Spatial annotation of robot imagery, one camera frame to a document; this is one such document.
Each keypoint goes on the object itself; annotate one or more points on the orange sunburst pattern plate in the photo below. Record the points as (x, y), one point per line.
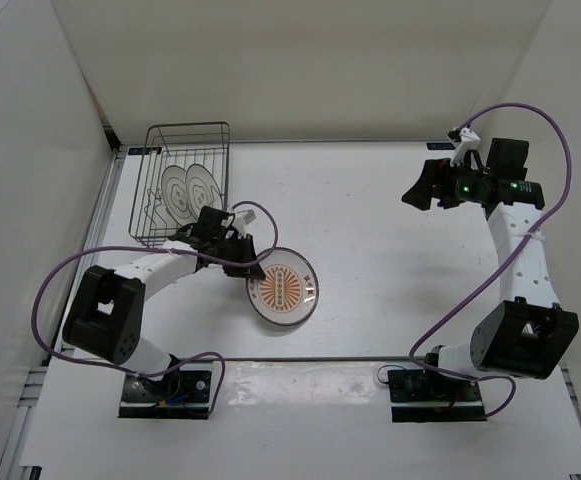
(289, 293)

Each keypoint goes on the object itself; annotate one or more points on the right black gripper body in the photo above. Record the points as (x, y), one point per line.
(461, 185)

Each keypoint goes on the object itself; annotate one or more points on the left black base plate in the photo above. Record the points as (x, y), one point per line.
(190, 400)

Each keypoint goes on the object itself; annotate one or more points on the white plate black lettering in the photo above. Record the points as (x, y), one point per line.
(202, 189)

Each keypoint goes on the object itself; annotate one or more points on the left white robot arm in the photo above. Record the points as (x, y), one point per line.
(105, 317)

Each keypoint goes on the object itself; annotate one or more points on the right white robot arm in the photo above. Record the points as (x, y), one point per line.
(494, 347)

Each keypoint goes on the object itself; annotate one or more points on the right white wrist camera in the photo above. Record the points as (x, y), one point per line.
(464, 139)

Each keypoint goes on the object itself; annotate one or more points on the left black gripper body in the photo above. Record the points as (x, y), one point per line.
(228, 249)

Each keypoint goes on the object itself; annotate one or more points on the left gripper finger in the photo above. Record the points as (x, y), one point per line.
(246, 250)
(254, 272)

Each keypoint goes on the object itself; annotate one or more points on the grey wire dish rack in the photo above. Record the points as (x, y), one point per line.
(183, 144)

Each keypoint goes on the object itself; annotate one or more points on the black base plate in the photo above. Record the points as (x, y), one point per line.
(419, 396)
(190, 400)

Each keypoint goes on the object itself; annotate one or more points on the white plate middle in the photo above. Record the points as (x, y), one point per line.
(173, 188)

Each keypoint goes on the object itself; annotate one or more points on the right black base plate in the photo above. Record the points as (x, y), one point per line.
(419, 396)

